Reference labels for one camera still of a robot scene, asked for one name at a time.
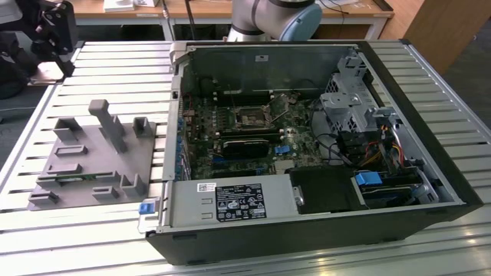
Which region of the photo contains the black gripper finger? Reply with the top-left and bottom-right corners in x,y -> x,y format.
31,39 -> 54,63
58,53 -> 78,78

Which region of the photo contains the black RAM slot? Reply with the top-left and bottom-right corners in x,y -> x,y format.
219,129 -> 283,142
214,91 -> 270,106

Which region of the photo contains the CPU socket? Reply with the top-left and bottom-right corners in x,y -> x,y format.
234,106 -> 275,129

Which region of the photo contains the expansion slot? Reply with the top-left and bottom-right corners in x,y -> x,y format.
213,169 -> 266,178

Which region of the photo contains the white box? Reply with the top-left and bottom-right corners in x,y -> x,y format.
103,0 -> 136,13

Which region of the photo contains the grey parts rack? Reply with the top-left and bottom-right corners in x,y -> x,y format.
27,99 -> 158,212

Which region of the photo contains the green RAM stick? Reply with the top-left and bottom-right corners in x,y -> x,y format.
55,171 -> 115,182

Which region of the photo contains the black graphics card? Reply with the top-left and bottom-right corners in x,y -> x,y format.
221,138 -> 273,160

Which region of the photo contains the metal socket cover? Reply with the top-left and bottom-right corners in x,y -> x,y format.
265,93 -> 298,122

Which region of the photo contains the silver power supply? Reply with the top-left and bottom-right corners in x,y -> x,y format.
163,180 -> 306,231

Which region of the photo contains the green motherboard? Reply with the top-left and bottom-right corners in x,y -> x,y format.
178,91 -> 339,181

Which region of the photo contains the silver chipset heatsink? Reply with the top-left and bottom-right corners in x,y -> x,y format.
274,160 -> 297,173

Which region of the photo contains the silver drive cage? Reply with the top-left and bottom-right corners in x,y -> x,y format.
321,54 -> 403,136

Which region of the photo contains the black plastic bay cover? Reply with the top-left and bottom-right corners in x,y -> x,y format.
287,166 -> 370,215

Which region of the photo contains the black PC case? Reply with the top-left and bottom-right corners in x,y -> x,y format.
136,39 -> 485,267

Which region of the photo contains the blue disk carrier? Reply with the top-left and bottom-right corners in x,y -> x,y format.
355,171 -> 422,209

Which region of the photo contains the wooden cabinet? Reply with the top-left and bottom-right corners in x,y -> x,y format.
378,0 -> 491,75

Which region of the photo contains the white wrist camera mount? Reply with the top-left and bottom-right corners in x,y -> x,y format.
0,0 -> 42,25

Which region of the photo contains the black cable silver connector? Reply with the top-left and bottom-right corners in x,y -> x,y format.
160,0 -> 177,41

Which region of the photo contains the red yellow wire bundle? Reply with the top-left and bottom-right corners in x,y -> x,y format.
361,140 -> 407,168

